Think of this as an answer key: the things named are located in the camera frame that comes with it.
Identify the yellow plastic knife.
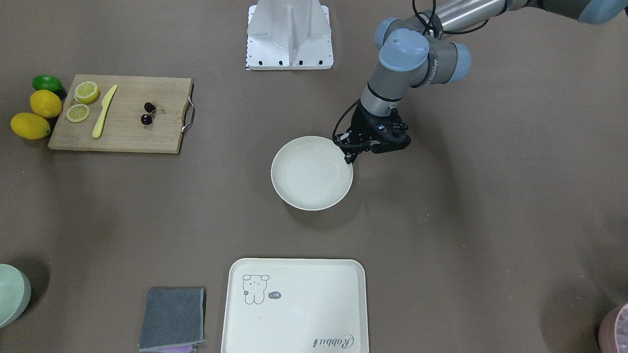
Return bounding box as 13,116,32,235
91,84,118,139

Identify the yellow lemon upper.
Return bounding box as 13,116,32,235
29,90,62,119

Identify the cream rectangular rabbit tray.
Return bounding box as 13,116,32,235
221,258,369,353

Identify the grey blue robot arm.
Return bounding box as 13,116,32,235
332,0,627,164

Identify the grey folded cloth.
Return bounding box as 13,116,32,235
138,287,206,353

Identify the yellow lemon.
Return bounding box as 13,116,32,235
29,90,62,119
10,112,51,140

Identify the lemon half upper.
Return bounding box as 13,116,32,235
74,81,100,104

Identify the dark red cherry upper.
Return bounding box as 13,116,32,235
144,102,157,114

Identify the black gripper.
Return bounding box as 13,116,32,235
343,100,411,165

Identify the yellow lemon lower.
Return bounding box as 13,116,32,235
10,112,51,140

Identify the lemon slice lower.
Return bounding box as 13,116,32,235
65,103,91,123

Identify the mint green bowl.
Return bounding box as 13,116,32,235
0,264,31,328

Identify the green lime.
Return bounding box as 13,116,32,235
31,75,65,93

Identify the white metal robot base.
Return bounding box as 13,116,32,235
245,0,334,70

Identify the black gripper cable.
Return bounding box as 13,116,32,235
332,99,362,148

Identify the pink container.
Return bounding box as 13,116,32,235
598,304,628,353

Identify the cream round plate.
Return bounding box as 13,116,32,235
270,136,354,211

